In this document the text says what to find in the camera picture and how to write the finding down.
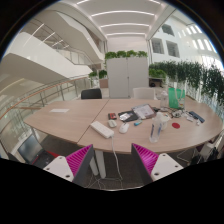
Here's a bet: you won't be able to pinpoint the white cabinet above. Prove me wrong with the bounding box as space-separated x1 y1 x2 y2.
105 56 150 99

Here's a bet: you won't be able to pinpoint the black chair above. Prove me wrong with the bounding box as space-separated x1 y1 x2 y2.
80 87 103 100

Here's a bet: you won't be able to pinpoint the clear plastic jar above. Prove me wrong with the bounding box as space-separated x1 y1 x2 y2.
159 89 170 109

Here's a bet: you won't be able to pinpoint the white power strip cable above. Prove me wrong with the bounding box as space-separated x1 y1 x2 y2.
84 136 124 190

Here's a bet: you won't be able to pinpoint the green hedge plant row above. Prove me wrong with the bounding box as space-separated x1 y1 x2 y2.
148 59 224 105

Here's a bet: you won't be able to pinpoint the black flat pouch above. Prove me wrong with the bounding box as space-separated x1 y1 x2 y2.
117 110 139 123

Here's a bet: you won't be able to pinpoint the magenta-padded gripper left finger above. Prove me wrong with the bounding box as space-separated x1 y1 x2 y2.
43 143 95 188

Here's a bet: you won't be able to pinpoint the black laptop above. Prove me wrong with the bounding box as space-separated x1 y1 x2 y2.
17 133 51 168

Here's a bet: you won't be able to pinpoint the white chair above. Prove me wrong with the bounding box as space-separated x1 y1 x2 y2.
132 86 156 100

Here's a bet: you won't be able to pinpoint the white paper sheet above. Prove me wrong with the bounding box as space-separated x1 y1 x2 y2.
49 108 70 114

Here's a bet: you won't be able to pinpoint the white power strip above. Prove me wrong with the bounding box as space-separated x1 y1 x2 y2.
89 120 115 139

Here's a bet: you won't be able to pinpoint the potted plants by railing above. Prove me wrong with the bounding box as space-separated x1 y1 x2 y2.
88 69 109 89

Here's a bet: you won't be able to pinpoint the clear plastic water bottle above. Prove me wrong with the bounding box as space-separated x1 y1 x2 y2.
149 112 164 144

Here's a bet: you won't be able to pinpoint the green tote bag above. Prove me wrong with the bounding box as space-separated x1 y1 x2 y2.
167 87 186 110

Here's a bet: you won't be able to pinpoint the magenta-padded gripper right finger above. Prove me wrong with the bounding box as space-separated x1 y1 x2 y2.
130 143 184 186

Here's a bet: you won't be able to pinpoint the green plants atop cabinet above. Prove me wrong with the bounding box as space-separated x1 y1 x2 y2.
104 49 149 61

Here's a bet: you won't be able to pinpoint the brown board with papers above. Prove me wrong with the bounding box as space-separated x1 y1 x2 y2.
131 103 157 120

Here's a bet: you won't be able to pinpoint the dark blue flat keyboard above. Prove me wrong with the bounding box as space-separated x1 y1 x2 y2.
188 110 206 124

